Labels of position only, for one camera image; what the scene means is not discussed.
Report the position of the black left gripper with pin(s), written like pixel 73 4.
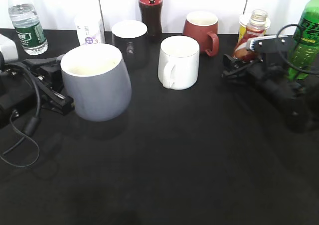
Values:
pixel 32 83

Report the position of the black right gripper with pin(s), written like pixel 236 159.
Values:
pixel 297 103

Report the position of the grey ceramic mug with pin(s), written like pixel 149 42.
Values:
pixel 96 78

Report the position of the green Sprite bottle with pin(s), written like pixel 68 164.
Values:
pixel 307 40

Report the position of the black glossy mug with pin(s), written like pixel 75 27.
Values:
pixel 131 38

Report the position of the red ceramic mug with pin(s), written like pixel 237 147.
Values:
pixel 203 27

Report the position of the white ceramic mug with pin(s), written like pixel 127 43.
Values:
pixel 178 62

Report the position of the clear water bottle green label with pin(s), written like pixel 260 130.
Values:
pixel 27 25

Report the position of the white blueberry milk carton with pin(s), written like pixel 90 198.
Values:
pixel 89 27

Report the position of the cola bottle red label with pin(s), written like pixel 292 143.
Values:
pixel 151 17

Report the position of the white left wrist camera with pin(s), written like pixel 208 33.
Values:
pixel 8 50

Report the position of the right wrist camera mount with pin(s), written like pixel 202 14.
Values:
pixel 269 44

